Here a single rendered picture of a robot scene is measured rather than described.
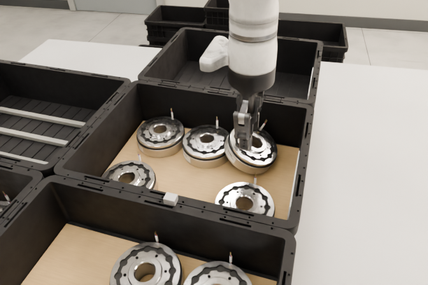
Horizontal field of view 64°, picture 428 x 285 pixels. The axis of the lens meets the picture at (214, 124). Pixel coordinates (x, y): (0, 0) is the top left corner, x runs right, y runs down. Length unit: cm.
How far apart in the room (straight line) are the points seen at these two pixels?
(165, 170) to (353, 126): 58
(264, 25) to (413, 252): 55
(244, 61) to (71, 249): 41
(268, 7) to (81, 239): 47
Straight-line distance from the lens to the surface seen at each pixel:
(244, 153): 66
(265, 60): 51
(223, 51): 54
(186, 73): 100
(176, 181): 68
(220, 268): 54
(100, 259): 61
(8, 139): 91
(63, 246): 65
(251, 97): 54
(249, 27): 48
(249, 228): 49
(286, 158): 73
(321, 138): 99
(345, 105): 114
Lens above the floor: 133
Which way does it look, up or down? 39 degrees down
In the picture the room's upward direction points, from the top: 2 degrees counter-clockwise
